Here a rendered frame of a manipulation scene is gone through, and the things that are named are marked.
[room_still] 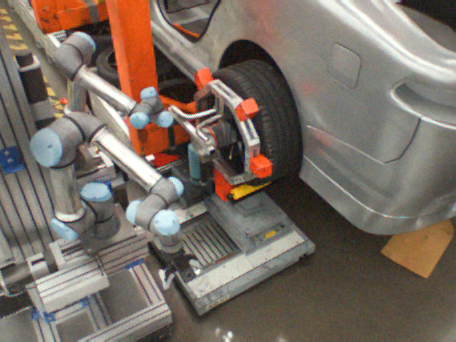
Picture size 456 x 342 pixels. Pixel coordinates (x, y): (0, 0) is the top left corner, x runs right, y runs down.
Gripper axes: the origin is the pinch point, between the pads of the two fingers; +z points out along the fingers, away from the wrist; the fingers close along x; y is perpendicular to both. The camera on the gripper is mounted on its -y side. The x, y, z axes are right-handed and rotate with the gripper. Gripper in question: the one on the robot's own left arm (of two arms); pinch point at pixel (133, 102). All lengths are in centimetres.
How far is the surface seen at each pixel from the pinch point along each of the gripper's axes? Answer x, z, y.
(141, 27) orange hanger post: -3.4, 1.4, -37.7
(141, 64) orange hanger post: 4.1, 7.4, -20.0
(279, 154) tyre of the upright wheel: 52, -61, 6
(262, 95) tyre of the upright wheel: 39, -52, -20
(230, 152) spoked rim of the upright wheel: 58, -17, 16
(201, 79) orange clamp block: 27.1, -16.2, -20.1
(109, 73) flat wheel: 43, 126, -8
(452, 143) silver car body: 51, -143, -19
